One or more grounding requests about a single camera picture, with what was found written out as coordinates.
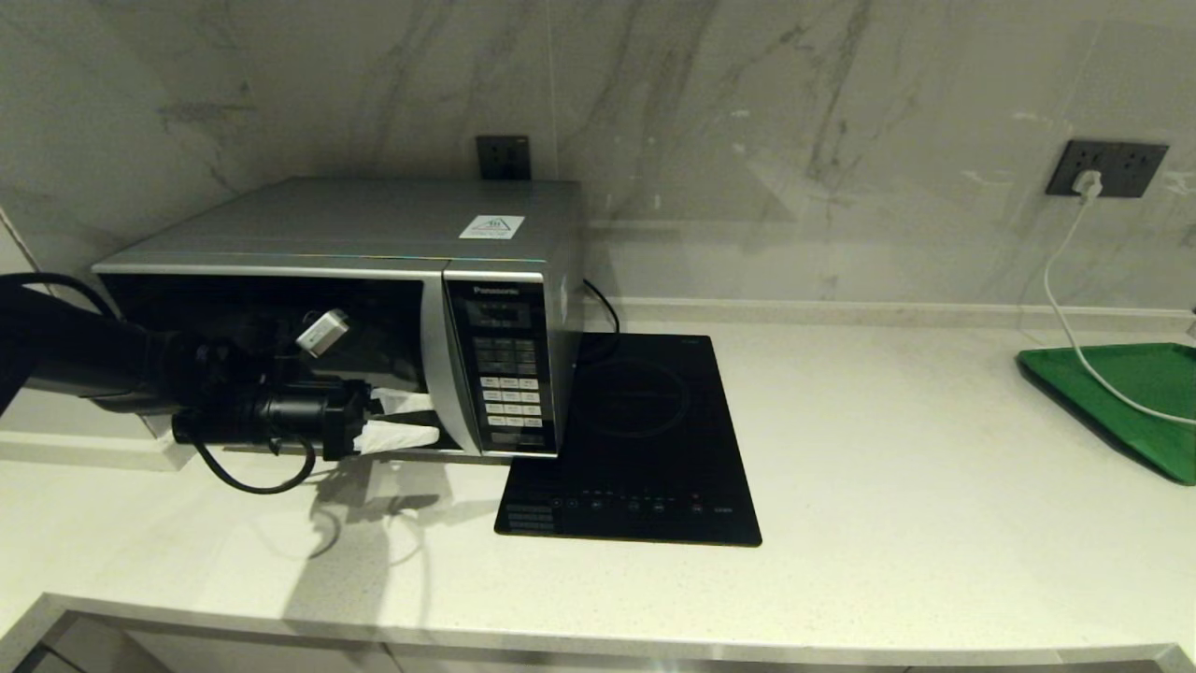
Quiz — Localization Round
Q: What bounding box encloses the dark glass microwave door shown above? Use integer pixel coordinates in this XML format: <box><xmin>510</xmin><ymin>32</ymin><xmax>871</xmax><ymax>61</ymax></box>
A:
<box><xmin>93</xmin><ymin>269</ymin><xmax>479</xmax><ymax>457</ymax></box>

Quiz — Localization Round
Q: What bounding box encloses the silver microwave oven body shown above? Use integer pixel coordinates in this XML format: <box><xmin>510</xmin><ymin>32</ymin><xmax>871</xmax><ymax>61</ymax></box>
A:
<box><xmin>91</xmin><ymin>178</ymin><xmax>585</xmax><ymax>461</ymax></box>

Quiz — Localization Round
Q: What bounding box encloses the black induction cooktop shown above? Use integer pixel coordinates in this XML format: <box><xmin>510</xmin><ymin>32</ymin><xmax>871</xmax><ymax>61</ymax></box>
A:
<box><xmin>493</xmin><ymin>333</ymin><xmax>763</xmax><ymax>549</ymax></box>

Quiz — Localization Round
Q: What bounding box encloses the beige cabinet front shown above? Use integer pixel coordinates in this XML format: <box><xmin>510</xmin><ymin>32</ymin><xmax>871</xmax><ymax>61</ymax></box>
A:
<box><xmin>14</xmin><ymin>612</ymin><xmax>1169</xmax><ymax>673</ymax></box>

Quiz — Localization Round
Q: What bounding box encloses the green plastic tray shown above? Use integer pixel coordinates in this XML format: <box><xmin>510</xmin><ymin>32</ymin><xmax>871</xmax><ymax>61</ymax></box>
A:
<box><xmin>1017</xmin><ymin>343</ymin><xmax>1196</xmax><ymax>487</ymax></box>

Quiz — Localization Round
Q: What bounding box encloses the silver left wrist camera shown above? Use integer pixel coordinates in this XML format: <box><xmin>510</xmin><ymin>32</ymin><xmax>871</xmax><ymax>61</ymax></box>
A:
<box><xmin>297</xmin><ymin>310</ymin><xmax>351</xmax><ymax>359</ymax></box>

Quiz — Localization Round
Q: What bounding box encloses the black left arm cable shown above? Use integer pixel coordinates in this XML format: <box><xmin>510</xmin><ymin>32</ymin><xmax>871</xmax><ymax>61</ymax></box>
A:
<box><xmin>190</xmin><ymin>432</ymin><xmax>319</xmax><ymax>496</ymax></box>

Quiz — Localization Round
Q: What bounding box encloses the black power cord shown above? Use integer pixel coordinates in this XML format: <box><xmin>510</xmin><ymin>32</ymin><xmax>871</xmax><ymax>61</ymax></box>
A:
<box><xmin>584</xmin><ymin>279</ymin><xmax>622</xmax><ymax>361</ymax></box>

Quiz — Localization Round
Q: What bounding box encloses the small dark wall socket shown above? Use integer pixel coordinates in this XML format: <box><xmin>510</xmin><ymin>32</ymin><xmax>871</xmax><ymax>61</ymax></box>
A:
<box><xmin>476</xmin><ymin>135</ymin><xmax>532</xmax><ymax>180</ymax></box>

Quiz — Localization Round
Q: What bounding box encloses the white charger cable with plug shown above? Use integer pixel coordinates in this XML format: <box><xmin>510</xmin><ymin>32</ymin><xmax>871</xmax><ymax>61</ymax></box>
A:
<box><xmin>1042</xmin><ymin>171</ymin><xmax>1196</xmax><ymax>428</ymax></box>

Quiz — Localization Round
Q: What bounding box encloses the wide dark wall socket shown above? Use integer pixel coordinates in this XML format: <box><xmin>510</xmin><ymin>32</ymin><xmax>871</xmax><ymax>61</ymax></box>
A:
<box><xmin>1046</xmin><ymin>140</ymin><xmax>1171</xmax><ymax>199</ymax></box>

